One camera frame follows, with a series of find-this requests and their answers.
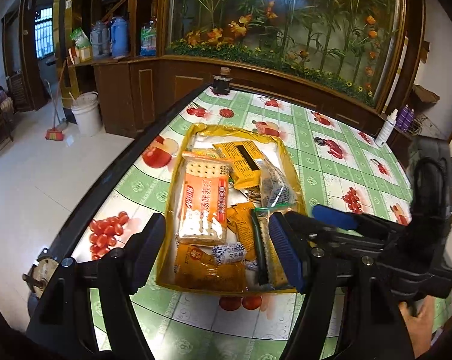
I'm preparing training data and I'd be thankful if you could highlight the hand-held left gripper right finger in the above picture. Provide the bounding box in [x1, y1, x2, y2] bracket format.
[268, 212, 414, 360]

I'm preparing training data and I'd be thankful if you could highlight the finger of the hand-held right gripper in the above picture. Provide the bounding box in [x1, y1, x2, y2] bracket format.
[286, 210, 385, 256]
[311, 204, 396, 238]

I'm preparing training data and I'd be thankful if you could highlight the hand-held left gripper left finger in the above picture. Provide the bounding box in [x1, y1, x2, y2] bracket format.
[26, 213, 167, 360]

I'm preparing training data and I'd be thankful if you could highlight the yellow cake packet green edge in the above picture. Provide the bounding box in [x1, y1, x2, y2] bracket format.
[250, 208, 290, 286]

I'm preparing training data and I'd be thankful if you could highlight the orange snack packet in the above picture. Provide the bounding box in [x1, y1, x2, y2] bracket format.
[226, 202, 258, 263]
[173, 243, 247, 292]

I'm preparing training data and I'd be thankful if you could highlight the clear packet of dark seeds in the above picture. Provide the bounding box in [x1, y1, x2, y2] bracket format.
[259, 161, 298, 209]

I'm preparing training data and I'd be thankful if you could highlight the orange label cracker packet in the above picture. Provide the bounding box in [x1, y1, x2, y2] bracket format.
[175, 151, 236, 244]

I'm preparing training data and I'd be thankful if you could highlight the yellow taped cardboard tray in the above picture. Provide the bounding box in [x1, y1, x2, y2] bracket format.
[154, 122, 309, 295]

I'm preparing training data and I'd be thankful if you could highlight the orange packet with black stripe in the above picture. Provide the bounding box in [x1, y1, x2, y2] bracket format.
[214, 140, 265, 191]

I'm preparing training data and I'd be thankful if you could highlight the person's right hand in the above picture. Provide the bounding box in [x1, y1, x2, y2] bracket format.
[399, 294, 446, 359]

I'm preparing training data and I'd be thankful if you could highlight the green fruit print tablecloth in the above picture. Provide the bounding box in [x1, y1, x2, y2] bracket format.
[72, 90, 452, 360]

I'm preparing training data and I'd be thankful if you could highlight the white spray bottle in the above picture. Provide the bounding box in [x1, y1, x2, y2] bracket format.
[375, 109, 399, 149]

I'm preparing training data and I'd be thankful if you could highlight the small electric motor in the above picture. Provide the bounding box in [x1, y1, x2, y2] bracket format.
[22, 247, 59, 293]

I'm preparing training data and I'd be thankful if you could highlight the white plastic bucket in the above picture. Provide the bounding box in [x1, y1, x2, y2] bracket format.
[71, 92, 102, 137]

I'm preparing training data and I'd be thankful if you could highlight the red broom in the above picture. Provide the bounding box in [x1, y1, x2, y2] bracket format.
[45, 64, 67, 141]

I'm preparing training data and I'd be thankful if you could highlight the brown wooden cabinet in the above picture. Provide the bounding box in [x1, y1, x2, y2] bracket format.
[66, 54, 414, 158]

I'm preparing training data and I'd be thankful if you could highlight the dark glass jar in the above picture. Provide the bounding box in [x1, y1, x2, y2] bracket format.
[212, 67, 232, 95]

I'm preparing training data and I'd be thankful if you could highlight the glass case of artificial flowers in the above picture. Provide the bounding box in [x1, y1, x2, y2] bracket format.
[166, 0, 407, 107]

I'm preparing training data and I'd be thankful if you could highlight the blue water bottle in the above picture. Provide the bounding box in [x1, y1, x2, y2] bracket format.
[140, 19, 158, 57]

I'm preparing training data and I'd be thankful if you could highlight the blue thermos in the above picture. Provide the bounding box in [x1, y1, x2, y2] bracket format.
[110, 17, 129, 59]

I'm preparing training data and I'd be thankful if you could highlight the grey thermos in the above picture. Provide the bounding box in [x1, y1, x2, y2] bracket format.
[90, 21, 111, 59]

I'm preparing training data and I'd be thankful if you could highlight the green white bag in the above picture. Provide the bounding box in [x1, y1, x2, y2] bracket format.
[70, 28, 89, 49]

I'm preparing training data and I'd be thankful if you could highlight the barred window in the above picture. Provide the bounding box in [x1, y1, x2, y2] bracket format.
[34, 7, 54, 59]

